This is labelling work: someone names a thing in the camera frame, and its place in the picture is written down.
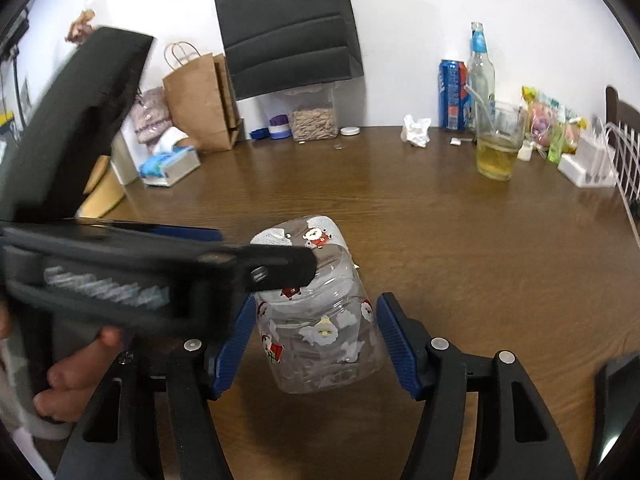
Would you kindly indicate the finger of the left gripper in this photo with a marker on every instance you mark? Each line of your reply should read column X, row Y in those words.
column 153, row 262

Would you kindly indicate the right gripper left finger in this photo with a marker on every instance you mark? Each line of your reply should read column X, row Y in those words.
column 117, row 437

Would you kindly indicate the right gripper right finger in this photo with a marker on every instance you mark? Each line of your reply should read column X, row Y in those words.
column 516, row 436

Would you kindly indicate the clear santa print plastic cup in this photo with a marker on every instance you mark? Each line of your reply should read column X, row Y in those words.
column 324, row 335

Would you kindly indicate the person's left hand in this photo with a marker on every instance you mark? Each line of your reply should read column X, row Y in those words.
column 73, row 380

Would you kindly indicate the black smartphone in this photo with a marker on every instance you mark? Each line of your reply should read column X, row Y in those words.
column 615, row 445

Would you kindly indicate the yellow thermos jug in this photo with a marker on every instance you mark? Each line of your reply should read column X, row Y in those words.
column 103, row 192

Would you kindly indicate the grey steel thermos flask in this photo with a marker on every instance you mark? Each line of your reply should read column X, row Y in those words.
column 122, row 162

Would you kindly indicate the blue bottle cap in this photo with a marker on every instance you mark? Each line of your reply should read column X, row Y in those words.
column 260, row 134

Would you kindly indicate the blue tissue box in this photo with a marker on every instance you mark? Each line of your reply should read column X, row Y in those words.
column 174, row 156

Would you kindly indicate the small purple white jar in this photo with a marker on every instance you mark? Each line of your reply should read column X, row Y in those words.
column 279, row 127

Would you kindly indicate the clear jar of seeds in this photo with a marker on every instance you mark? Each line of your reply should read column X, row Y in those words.
column 312, row 116

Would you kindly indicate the white jar lid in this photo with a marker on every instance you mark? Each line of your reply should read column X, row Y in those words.
column 350, row 131

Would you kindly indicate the brown kraft paper bag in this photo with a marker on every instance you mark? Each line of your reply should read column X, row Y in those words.
column 200, row 97

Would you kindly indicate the pink speckled vase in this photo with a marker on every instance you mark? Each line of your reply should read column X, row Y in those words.
column 150, row 115

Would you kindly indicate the crumpled white tissue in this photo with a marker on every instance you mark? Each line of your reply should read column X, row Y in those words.
column 415, row 131

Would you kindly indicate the black paper shopping bag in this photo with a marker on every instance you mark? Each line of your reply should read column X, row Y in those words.
column 277, row 45

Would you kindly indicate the dried pink flowers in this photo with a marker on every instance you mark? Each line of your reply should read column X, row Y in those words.
column 81, row 28

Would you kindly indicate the blue soda can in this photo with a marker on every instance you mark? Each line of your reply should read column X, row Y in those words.
column 453, row 100

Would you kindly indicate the glass of yellow drink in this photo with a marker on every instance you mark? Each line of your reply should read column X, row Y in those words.
column 499, row 134

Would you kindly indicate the white charging station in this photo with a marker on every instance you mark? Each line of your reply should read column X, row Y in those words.
column 591, row 165

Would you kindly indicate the white tape roll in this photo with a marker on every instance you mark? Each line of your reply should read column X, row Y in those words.
column 525, row 152

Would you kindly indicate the clear glass bottle blue label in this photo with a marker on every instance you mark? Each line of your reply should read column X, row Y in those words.
column 481, row 78

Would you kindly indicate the green spray bottle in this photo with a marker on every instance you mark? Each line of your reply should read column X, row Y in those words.
column 556, row 139

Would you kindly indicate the colourful snack bag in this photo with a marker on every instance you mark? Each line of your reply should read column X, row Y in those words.
column 541, row 113

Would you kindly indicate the dark wooden chair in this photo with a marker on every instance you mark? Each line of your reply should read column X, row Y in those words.
column 627, row 119

